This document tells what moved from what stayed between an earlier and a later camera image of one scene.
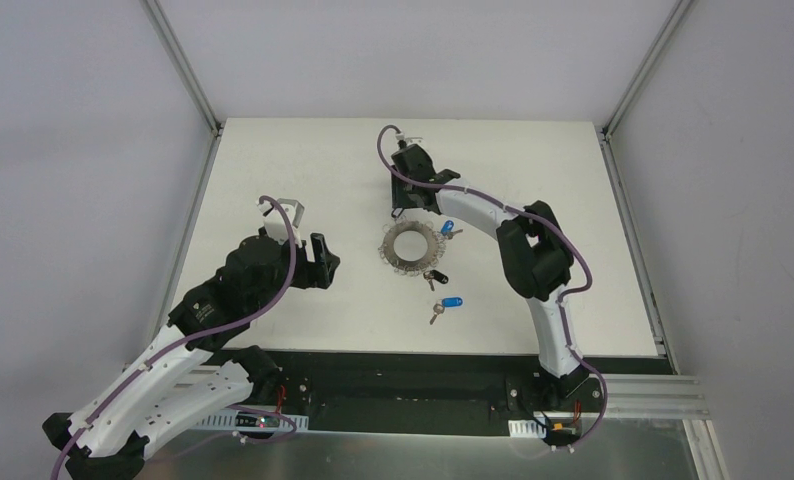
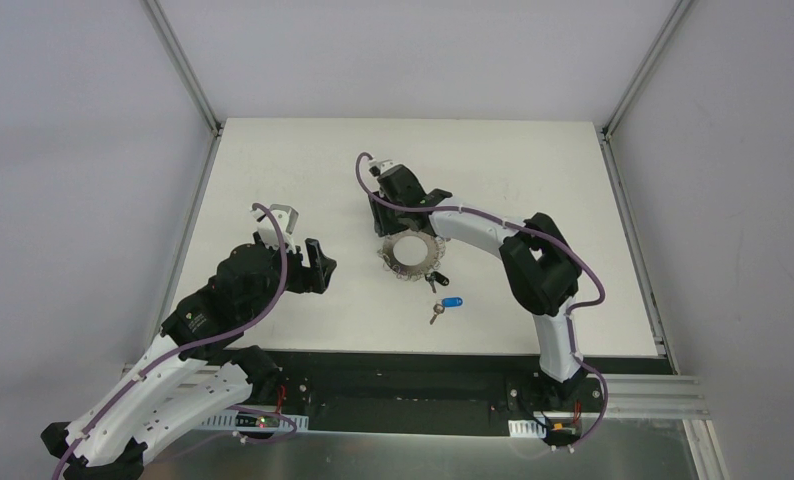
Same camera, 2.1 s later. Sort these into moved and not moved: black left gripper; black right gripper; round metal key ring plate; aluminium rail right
Moved: black right gripper
Not moved: aluminium rail right; round metal key ring plate; black left gripper
